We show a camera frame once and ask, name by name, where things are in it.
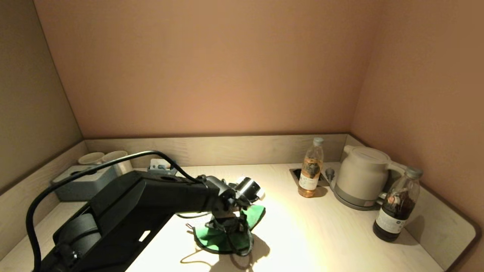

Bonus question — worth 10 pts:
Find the dark tea plastic bottle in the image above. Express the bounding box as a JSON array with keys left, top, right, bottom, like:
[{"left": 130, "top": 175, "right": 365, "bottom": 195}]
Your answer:
[{"left": 372, "top": 167, "right": 423, "bottom": 242}]

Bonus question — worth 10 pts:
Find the light tea plastic bottle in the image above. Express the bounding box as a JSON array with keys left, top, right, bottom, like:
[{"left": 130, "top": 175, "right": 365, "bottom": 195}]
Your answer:
[{"left": 297, "top": 137, "right": 324, "bottom": 198}]

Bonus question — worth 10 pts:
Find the cream ceramic mug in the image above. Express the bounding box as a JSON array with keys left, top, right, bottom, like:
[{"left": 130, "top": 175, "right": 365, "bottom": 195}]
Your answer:
[
  {"left": 103, "top": 151, "right": 133, "bottom": 176},
  {"left": 78, "top": 152, "right": 105, "bottom": 166}
]

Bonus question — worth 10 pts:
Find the black wrist camera white cap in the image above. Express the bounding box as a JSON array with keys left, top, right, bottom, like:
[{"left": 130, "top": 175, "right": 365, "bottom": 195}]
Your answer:
[{"left": 233, "top": 176, "right": 265, "bottom": 203}]

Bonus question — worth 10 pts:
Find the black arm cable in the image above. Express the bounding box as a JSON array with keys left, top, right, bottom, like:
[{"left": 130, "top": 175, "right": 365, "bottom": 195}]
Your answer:
[{"left": 25, "top": 150, "right": 205, "bottom": 272}]

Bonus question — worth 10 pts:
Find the grey-blue tissue box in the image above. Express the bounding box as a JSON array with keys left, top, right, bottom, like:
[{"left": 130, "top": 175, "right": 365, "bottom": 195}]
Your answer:
[{"left": 52, "top": 165, "right": 118, "bottom": 202}]

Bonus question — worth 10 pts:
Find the grey power plug with cord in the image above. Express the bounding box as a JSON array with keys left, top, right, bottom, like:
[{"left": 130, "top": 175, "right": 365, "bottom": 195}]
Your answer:
[{"left": 324, "top": 168, "right": 340, "bottom": 195}]

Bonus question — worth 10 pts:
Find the grey kettle base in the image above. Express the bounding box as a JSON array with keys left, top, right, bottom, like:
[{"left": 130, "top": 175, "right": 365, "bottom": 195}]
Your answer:
[{"left": 332, "top": 186, "right": 385, "bottom": 211}]

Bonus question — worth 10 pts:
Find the white electric kettle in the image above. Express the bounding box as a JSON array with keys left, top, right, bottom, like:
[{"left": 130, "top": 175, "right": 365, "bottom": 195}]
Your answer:
[{"left": 334, "top": 145, "right": 410, "bottom": 200}]

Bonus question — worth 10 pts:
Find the small blue sachet tray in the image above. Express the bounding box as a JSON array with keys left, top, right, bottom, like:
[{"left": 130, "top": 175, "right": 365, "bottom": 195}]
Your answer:
[{"left": 147, "top": 159, "right": 178, "bottom": 176}]

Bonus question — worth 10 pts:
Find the black recessed table socket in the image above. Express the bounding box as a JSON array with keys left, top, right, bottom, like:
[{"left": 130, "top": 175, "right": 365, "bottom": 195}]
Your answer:
[{"left": 289, "top": 168, "right": 329, "bottom": 187}]

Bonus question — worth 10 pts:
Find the green microfibre cloth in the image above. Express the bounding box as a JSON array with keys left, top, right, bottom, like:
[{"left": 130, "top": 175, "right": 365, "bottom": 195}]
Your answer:
[{"left": 193, "top": 204, "right": 266, "bottom": 255}]

